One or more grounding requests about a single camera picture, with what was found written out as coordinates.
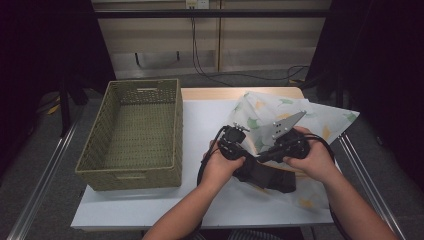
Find white leaf-print laundry bag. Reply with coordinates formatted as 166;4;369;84
213;91;361;211

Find right hand-held gripper cable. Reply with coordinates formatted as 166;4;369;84
306;133;355;240

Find dark cloth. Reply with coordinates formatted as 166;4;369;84
233;154;297;194

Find person's striped clothing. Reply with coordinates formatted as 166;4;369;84
191;229;282;240

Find left hand-held gripper cable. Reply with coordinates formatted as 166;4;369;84
196;125;229;188

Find white wall socket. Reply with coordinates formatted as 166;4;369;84
185;0;210;10

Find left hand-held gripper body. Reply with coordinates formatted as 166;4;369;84
218;122;254;161

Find person's left hand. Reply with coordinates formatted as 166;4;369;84
200;141;246;189

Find yellow floor tape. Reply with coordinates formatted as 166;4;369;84
46;103;62;116

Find person's right hand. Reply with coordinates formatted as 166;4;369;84
283;126;341;184

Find white table cover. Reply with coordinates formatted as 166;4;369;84
70;99;334;229

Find black wall cable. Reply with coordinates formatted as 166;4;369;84
190;8;309;88

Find black metal stand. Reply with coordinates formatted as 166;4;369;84
58;74;89;138

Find hand-held gripper cable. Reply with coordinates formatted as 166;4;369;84
306;133;355;240
196;125;229;188

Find green woven basket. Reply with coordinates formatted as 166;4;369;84
75;78;184;192

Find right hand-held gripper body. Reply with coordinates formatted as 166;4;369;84
266;110;311;159

